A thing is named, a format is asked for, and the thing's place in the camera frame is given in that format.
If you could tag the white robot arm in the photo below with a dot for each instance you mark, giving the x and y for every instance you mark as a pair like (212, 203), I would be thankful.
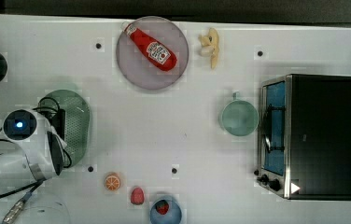
(38, 158)

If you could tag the purple round plate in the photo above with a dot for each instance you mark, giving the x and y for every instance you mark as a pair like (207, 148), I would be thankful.
(137, 69)

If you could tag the red ketchup bottle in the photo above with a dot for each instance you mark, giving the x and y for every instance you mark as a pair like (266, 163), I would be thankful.
(154, 50)

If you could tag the green mug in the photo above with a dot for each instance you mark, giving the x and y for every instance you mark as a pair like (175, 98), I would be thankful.
(239, 117)

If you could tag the peeled banana toy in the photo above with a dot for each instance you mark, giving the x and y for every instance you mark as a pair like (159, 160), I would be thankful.
(210, 46)

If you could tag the red strawberry toy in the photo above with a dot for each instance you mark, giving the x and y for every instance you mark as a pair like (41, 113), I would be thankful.
(137, 196)

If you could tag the orange slice toy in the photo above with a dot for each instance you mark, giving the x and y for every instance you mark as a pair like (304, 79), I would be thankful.
(112, 182)

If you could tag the small red fruit toy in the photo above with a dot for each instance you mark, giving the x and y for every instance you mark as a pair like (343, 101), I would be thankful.
(162, 207)

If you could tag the blue bowl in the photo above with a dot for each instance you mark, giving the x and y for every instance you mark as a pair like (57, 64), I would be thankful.
(174, 215)

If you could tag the black toaster oven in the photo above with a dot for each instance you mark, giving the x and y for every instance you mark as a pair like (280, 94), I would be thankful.
(305, 137)

